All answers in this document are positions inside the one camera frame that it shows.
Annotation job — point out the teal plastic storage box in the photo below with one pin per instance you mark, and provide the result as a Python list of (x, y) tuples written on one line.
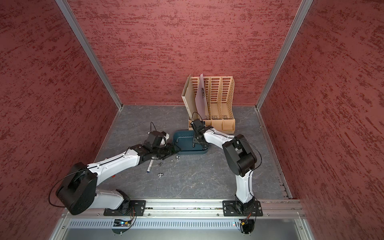
[(184, 141)]

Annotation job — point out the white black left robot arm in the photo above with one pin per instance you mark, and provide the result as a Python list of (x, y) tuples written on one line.
[(79, 190)]

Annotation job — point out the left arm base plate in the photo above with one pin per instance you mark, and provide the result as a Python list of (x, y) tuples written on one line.
[(130, 208)]

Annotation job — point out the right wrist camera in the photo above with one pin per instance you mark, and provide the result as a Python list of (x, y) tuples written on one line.
[(198, 126)]

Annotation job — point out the blue white marker pen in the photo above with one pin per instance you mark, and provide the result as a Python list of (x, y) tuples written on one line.
[(150, 165)]

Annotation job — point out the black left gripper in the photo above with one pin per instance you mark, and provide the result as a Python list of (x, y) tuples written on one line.
[(169, 151)]

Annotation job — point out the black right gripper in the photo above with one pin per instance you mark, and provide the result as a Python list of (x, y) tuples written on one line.
[(195, 139)]

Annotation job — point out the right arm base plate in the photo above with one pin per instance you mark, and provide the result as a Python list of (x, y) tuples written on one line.
[(238, 209)]

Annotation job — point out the left corner aluminium post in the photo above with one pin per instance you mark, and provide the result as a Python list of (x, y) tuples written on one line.
[(79, 33)]

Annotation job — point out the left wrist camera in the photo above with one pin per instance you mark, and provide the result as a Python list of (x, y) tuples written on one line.
[(157, 139)]

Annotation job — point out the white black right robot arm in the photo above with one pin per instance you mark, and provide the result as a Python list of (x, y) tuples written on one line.
[(240, 158)]

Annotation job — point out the right corner aluminium post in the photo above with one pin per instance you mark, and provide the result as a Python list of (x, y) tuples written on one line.
[(291, 35)]

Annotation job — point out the wooden file organizer rack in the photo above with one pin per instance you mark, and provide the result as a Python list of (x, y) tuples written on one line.
[(219, 92)]

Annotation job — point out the corner aluminium post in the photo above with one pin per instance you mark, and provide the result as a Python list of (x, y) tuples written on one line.
[(79, 33), (291, 35)]

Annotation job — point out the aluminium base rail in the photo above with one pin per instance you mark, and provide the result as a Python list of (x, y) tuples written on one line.
[(199, 209)]

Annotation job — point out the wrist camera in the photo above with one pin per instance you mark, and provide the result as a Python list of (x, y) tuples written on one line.
[(157, 139), (198, 126)]

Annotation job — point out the pale pink paper sheet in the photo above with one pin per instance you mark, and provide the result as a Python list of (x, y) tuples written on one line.
[(201, 100)]

